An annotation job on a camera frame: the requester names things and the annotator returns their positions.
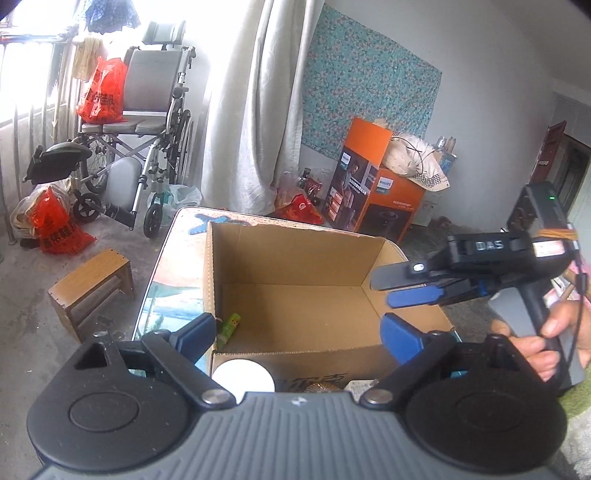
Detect yellow hanging towel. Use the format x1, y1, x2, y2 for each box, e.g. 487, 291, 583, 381
71, 37, 105, 81

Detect small white printed item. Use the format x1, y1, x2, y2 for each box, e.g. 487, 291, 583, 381
344, 379, 377, 403

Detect clear plastic bag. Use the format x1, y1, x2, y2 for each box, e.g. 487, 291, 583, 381
148, 184, 203, 217

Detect brown cardboard box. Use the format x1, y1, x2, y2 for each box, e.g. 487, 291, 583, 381
203, 222, 455, 394

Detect metal window railing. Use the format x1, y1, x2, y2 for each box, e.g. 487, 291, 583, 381
0, 28, 79, 243

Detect white bottle with green label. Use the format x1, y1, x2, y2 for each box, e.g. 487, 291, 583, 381
211, 357, 278, 403

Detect white cloth hat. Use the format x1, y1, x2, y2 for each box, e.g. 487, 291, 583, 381
381, 131, 451, 192

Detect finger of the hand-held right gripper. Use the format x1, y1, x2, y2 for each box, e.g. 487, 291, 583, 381
369, 261, 455, 292
387, 281, 492, 309

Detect light green tube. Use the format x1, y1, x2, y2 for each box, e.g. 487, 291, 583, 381
217, 313, 243, 349

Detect beige plastic bag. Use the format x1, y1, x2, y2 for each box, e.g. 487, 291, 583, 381
10, 180, 70, 241

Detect red plastic bag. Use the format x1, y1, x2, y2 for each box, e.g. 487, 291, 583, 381
75, 56, 129, 124
276, 193, 326, 225
34, 187, 98, 256

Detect small wooden stool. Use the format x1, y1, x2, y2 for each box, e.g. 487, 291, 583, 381
47, 248, 136, 343

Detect grey wheelchair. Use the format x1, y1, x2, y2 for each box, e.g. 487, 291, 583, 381
71, 21, 195, 238

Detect green fuzzy cloth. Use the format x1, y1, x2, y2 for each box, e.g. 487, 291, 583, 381
558, 381, 591, 418

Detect person's right hand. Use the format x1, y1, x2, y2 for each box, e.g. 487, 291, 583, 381
491, 302, 591, 384

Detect floral wall cloth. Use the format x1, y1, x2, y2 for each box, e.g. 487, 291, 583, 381
302, 2, 443, 178

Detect orange appliance carton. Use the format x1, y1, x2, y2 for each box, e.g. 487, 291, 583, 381
322, 117, 426, 245

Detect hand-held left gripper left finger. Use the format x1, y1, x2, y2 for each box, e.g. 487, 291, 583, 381
74, 313, 237, 409

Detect white curtain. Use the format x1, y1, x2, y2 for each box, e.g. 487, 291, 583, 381
201, 0, 326, 217

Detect black wrist strap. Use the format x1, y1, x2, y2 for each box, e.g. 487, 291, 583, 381
566, 261, 591, 374

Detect red door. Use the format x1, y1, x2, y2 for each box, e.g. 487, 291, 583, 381
531, 121, 568, 188

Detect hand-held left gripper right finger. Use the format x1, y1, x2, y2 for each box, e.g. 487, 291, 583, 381
359, 313, 525, 409

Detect dark round seat pad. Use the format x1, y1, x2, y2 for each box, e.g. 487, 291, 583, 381
22, 142, 93, 185

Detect dark jar with gold lid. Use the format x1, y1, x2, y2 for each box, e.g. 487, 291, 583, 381
302, 381, 347, 394

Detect blue hanging clothes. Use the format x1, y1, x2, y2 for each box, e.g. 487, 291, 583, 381
74, 0, 141, 34

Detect white cabinet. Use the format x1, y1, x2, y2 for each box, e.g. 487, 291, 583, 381
411, 185, 446, 227

